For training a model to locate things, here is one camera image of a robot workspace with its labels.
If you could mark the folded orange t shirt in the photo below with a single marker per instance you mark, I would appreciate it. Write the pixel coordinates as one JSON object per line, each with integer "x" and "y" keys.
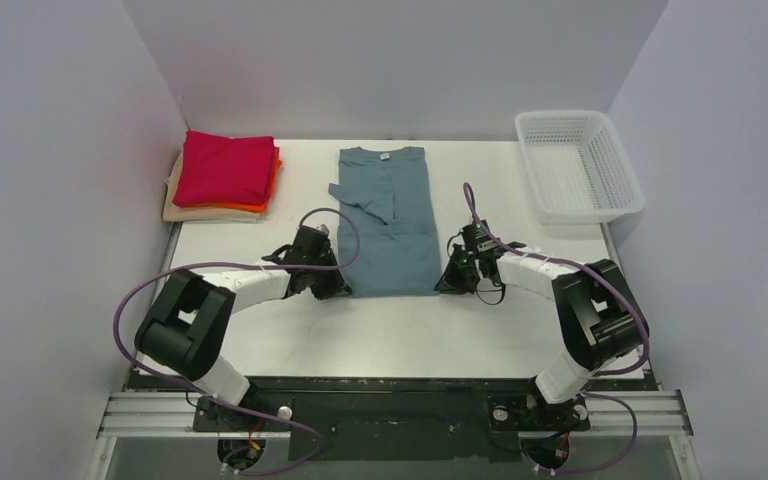
{"x": 263, "y": 206}

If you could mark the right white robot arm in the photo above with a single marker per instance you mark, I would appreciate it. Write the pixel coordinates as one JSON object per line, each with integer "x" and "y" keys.
{"x": 598, "y": 317}

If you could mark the folded magenta t shirt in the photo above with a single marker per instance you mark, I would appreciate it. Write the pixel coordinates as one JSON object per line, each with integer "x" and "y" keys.
{"x": 224, "y": 169}

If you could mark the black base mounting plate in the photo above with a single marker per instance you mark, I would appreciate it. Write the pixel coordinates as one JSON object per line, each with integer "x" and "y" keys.
{"x": 386, "y": 419}

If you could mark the blue-grey t shirt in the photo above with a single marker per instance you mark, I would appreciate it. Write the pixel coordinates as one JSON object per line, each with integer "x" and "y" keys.
{"x": 386, "y": 197}

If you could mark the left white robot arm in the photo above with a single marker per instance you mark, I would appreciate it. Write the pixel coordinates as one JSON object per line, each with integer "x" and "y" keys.
{"x": 185, "y": 327}

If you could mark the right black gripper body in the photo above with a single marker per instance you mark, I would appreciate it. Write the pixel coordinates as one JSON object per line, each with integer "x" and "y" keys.
{"x": 459, "y": 269}

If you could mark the folded beige t shirt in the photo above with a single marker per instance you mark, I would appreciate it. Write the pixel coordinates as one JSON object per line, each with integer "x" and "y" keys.
{"x": 172, "y": 213}

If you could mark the white plastic basket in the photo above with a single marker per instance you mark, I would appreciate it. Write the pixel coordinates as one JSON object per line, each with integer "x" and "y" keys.
{"x": 577, "y": 166}

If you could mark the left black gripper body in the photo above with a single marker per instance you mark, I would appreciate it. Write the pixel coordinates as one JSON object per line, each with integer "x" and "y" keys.
{"x": 326, "y": 279}

